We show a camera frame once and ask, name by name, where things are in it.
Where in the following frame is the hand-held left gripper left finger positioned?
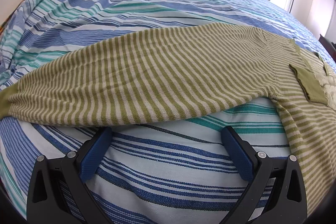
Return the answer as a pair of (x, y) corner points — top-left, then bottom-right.
(26, 126), (114, 224)

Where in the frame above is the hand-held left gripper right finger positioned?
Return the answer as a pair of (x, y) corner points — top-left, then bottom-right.
(221, 126), (308, 224)

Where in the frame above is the green striped cardigan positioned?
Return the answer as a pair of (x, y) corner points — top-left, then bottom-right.
(0, 24), (336, 224)

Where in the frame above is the dark wooden cabinet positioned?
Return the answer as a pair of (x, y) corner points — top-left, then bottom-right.
(318, 34), (336, 59)

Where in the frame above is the blue striped bed blanket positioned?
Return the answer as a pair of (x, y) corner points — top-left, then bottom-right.
(0, 0), (336, 224)

